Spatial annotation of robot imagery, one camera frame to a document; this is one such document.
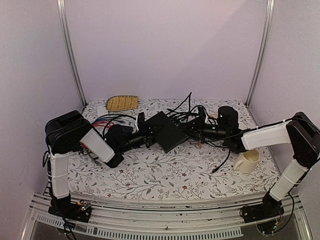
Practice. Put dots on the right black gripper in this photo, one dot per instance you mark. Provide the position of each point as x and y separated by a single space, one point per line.
196 132

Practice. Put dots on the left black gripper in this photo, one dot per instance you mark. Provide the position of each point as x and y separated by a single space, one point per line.
148 140

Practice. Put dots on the black network switch box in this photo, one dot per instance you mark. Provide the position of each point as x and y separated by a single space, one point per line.
165 132

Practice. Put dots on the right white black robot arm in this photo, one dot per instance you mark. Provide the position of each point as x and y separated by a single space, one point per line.
298 131

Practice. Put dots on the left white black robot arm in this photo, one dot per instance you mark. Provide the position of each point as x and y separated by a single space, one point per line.
71 131

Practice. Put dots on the woven bamboo tray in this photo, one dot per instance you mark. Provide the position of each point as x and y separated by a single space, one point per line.
122 103

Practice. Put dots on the white floral table mat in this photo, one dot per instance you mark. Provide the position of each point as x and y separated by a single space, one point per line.
184 173

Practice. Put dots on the white card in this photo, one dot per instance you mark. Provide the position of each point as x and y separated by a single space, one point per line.
101 110

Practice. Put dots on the cream ceramic mug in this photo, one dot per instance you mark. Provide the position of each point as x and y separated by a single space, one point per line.
247 161

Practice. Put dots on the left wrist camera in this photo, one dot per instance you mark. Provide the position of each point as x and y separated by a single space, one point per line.
118 135

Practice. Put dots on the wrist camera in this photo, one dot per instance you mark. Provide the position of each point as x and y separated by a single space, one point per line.
228 118
118 135

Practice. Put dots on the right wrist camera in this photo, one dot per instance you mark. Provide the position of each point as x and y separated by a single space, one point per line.
228 118

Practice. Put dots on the aluminium front rail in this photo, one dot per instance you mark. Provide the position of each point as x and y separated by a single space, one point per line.
202 219

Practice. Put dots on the right aluminium frame post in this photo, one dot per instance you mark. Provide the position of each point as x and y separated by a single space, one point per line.
268 18

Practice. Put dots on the aluminium frame post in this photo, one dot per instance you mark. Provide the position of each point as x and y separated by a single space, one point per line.
268 18
62 13

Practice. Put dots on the left aluminium frame post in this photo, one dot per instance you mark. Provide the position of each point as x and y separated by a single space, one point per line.
62 13

